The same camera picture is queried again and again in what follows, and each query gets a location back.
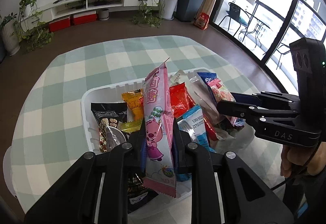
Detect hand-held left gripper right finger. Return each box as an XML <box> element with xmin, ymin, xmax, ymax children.
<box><xmin>173</xmin><ymin>118</ymin><xmax>294</xmax><ymax>224</ymax></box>

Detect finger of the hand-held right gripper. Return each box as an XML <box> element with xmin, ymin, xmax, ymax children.
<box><xmin>216</xmin><ymin>100</ymin><xmax>300</xmax><ymax>125</ymax></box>
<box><xmin>230</xmin><ymin>92</ymin><xmax>301</xmax><ymax>112</ymax></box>

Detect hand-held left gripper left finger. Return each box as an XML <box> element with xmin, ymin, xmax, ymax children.
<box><xmin>24</xmin><ymin>122</ymin><xmax>147</xmax><ymax>224</ymax></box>

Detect blue pink candy packet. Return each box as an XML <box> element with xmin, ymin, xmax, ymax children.
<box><xmin>205</xmin><ymin>79</ymin><xmax>245</xmax><ymax>128</ymax></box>

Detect yellow foil packet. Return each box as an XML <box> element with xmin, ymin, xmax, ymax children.
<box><xmin>120</xmin><ymin>120</ymin><xmax>142</xmax><ymax>134</ymax></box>

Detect translucent long packet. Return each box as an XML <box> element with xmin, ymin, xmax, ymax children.
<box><xmin>188</xmin><ymin>72</ymin><xmax>225</xmax><ymax>125</ymax></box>

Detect blue white snack packet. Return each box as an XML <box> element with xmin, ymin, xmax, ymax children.
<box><xmin>176</xmin><ymin>104</ymin><xmax>217</xmax><ymax>182</ymax></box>

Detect blue cake packet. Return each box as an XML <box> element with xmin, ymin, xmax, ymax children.
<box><xmin>197</xmin><ymin>71</ymin><xmax>218</xmax><ymax>87</ymax></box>

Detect orange snack packet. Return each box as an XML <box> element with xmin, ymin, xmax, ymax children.
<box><xmin>121</xmin><ymin>89</ymin><xmax>145</xmax><ymax>122</ymax></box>

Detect black sesame snack packet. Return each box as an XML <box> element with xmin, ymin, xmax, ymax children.
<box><xmin>91</xmin><ymin>102</ymin><xmax>158</xmax><ymax>213</ymax></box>

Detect red snack bag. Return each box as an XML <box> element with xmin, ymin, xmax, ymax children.
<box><xmin>169</xmin><ymin>83</ymin><xmax>219</xmax><ymax>141</ymax></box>

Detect white plastic tray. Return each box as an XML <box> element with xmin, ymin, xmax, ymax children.
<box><xmin>81</xmin><ymin>68</ymin><xmax>255</xmax><ymax>214</ymax></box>

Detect person's right hand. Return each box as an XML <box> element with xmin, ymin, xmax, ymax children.
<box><xmin>280</xmin><ymin>141</ymin><xmax>326</xmax><ymax>179</ymax></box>

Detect black metal balcony chair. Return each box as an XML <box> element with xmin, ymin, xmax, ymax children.
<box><xmin>262</xmin><ymin>43</ymin><xmax>291</xmax><ymax>70</ymax></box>
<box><xmin>218</xmin><ymin>2</ymin><xmax>249</xmax><ymax>33</ymax></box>

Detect black metal balcony table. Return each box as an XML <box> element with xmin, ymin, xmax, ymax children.
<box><xmin>239</xmin><ymin>16</ymin><xmax>270</xmax><ymax>49</ymax></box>

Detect red printed box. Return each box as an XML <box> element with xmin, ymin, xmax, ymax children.
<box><xmin>194</xmin><ymin>12</ymin><xmax>210</xmax><ymax>30</ymax></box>

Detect green white checked tablecloth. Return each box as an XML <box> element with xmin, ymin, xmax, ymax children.
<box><xmin>11</xmin><ymin>35</ymin><xmax>284</xmax><ymax>224</ymax></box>

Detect small grey pot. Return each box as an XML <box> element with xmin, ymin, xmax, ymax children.
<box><xmin>98</xmin><ymin>8</ymin><xmax>110</xmax><ymax>21</ymax></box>

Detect red storage box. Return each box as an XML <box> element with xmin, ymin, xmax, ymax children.
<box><xmin>48</xmin><ymin>16</ymin><xmax>71</xmax><ymax>33</ymax></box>
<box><xmin>71</xmin><ymin>11</ymin><xmax>98</xmax><ymax>26</ymax></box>

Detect plant in ribbed white pot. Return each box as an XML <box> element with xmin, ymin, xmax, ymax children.
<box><xmin>0</xmin><ymin>13</ymin><xmax>21</xmax><ymax>56</ymax></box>

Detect trailing plant on black stand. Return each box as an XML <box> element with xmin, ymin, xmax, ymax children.
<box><xmin>13</xmin><ymin>0</ymin><xmax>54</xmax><ymax>54</ymax></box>

